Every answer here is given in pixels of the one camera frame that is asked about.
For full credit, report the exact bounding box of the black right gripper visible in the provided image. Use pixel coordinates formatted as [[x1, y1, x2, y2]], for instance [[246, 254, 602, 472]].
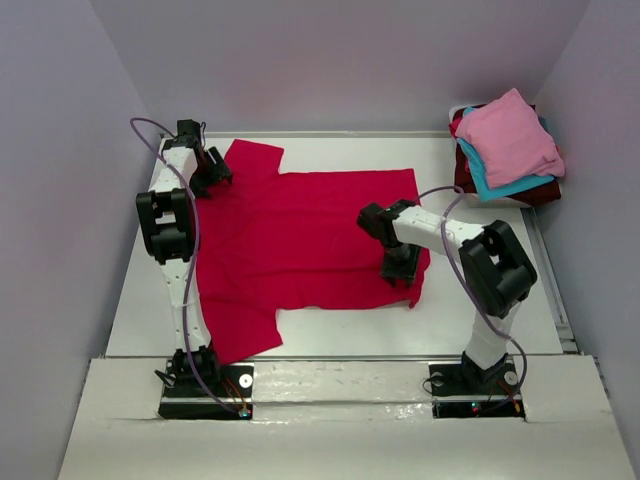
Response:
[[381, 241, 424, 287]]

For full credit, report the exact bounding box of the red t shirt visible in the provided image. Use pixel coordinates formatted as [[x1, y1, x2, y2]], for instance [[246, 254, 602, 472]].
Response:
[[448, 105, 481, 140], [196, 140, 423, 364]]

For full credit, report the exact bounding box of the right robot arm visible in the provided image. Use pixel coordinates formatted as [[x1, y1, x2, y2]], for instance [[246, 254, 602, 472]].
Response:
[[357, 200, 538, 392]]

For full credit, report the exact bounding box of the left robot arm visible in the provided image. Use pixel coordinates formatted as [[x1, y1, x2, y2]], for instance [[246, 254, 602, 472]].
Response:
[[130, 117, 233, 401]]

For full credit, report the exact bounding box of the dark maroon folded t shirt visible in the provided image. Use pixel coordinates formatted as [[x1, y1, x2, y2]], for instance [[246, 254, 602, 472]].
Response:
[[449, 105, 561, 208]]

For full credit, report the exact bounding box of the red folded t shirt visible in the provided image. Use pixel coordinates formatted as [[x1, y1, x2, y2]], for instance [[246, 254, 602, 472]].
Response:
[[448, 105, 481, 140]]

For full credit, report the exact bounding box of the teal folded t shirt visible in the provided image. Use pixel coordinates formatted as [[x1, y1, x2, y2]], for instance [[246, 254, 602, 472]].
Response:
[[449, 104, 565, 208]]

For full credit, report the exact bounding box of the pink folded t shirt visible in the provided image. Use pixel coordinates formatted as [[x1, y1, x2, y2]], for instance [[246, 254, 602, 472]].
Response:
[[457, 88, 566, 188]]

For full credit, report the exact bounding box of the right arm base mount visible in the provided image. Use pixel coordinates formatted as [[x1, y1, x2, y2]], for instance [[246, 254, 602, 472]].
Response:
[[422, 361, 526, 420]]

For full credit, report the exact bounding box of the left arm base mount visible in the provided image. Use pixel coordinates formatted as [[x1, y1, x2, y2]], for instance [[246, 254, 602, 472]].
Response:
[[154, 361, 255, 421]]

